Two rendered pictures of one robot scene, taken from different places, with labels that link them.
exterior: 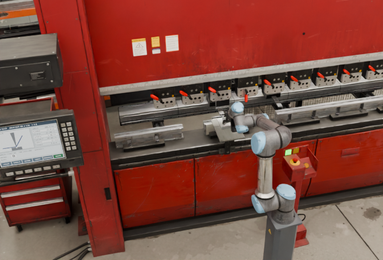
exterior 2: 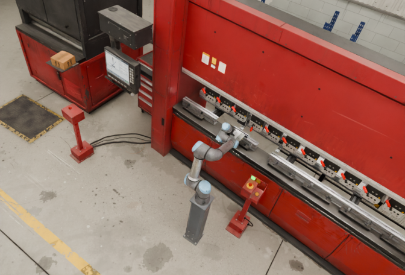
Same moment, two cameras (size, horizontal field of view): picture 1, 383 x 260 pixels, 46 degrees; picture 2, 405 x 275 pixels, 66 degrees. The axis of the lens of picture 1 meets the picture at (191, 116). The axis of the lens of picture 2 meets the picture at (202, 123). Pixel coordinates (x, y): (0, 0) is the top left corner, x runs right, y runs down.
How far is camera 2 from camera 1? 1.78 m
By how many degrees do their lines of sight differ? 34
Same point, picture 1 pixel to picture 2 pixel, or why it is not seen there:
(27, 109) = not seen: hidden behind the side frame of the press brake
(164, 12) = (222, 47)
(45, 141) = (123, 71)
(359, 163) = (307, 229)
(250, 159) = (239, 166)
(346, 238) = (261, 257)
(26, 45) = (133, 21)
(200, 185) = not seen: hidden behind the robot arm
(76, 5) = (169, 15)
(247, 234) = (219, 203)
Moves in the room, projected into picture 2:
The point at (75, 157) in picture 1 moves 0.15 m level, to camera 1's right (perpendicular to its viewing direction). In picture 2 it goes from (132, 87) to (140, 96)
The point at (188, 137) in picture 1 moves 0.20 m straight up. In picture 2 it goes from (217, 126) to (219, 114)
